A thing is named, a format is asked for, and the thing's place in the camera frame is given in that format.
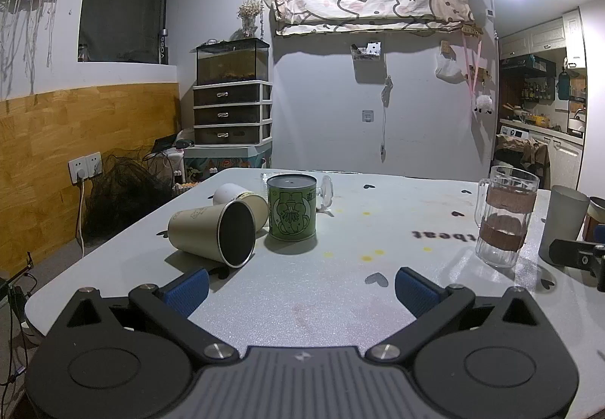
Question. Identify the white wall socket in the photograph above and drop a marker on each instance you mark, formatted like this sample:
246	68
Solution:
85	166

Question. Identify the white washing machine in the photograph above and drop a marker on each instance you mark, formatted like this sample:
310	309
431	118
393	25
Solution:
513	132

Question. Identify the small wall shelf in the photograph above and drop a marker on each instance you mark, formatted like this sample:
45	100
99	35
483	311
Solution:
366	51

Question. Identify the black laptop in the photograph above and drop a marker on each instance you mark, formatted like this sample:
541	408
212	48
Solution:
164	142

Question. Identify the white kitchen wall cabinets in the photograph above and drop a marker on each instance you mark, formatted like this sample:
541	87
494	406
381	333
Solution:
541	34

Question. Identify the glass mug with brown bands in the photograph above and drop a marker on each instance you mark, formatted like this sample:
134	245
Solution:
505	220

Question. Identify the white paper cup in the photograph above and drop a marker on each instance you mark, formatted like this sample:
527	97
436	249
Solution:
231	194

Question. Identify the beige metal cup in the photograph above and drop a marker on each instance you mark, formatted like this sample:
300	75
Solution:
198	227

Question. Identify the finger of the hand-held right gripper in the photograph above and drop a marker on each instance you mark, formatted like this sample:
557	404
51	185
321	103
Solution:
569	254

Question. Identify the brown cup at edge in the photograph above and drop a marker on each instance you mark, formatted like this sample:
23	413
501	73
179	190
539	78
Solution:
594	220

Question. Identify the grey frosted cup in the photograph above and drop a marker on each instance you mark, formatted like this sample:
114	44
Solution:
565	216

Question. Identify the white plastic drawer unit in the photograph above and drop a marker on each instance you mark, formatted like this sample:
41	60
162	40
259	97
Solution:
231	114

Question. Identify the white plastic bag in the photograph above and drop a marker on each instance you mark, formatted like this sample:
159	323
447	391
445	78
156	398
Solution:
447	68

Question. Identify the pink ribbon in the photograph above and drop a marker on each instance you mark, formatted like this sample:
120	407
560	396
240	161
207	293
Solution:
470	69

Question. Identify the glass fish tank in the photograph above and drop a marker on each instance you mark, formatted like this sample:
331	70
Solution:
231	62

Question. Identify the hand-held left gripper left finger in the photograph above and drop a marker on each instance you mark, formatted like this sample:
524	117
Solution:
186	290

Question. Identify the black mesh netting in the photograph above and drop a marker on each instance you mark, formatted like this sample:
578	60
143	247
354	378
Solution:
125	197

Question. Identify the vase with dried flowers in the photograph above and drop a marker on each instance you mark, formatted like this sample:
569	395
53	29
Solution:
249	15

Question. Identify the small clear glass cup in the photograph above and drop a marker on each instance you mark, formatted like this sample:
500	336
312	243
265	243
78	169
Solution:
326	194

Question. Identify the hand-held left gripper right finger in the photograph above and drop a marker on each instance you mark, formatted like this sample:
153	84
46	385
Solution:
416	294

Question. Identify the green printed can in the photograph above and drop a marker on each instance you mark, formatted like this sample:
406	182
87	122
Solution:
291	211

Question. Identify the white plush sheep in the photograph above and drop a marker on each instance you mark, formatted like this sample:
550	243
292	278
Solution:
484	103

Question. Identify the colourful printed cabinet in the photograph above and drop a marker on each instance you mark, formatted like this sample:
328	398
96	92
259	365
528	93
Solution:
227	161

